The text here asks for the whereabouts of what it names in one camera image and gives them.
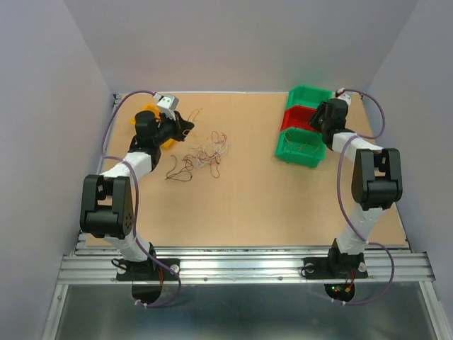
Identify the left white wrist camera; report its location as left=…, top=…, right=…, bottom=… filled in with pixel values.
left=153, top=93, right=179, bottom=120

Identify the red plastic bin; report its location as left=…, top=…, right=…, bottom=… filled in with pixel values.
left=280, top=105, right=316, bottom=132

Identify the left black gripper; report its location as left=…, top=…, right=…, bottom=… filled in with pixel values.
left=153, top=110, right=193, bottom=147

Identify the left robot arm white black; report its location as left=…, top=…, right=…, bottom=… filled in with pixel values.
left=80, top=110, right=195, bottom=279

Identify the wire bundle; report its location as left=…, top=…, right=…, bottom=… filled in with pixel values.
left=190, top=130, right=230, bottom=179

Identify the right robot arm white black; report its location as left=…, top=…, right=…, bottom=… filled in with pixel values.
left=304, top=98, right=403, bottom=280

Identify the near green plastic bin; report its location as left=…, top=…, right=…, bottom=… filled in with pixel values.
left=275, top=127, right=326, bottom=168

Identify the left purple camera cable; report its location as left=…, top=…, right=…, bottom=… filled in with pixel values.
left=102, top=90, right=182, bottom=308

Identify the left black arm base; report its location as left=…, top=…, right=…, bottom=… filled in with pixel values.
left=111, top=259, right=177, bottom=282

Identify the far green plastic bin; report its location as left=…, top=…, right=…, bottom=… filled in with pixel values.
left=286, top=85, right=333, bottom=108

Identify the green plastic bin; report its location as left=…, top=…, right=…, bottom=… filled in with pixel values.
left=286, top=85, right=333, bottom=108
left=275, top=127, right=326, bottom=168

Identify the yellow plastic bin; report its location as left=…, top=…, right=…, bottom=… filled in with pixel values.
left=129, top=102, right=176, bottom=149

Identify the yellow wire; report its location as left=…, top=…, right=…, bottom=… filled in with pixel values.
left=285, top=132, right=319, bottom=155

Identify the aluminium mounting rail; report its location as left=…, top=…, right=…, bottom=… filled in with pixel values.
left=57, top=246, right=435, bottom=285

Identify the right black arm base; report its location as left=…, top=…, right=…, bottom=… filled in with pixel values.
left=300, top=257, right=369, bottom=280

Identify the brown wire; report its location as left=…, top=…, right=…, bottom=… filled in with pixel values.
left=165, top=154, right=195, bottom=181

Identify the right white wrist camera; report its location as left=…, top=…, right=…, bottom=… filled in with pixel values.
left=333, top=88, right=352, bottom=105

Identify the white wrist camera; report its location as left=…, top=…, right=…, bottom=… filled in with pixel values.
left=333, top=88, right=352, bottom=105
left=153, top=93, right=179, bottom=120

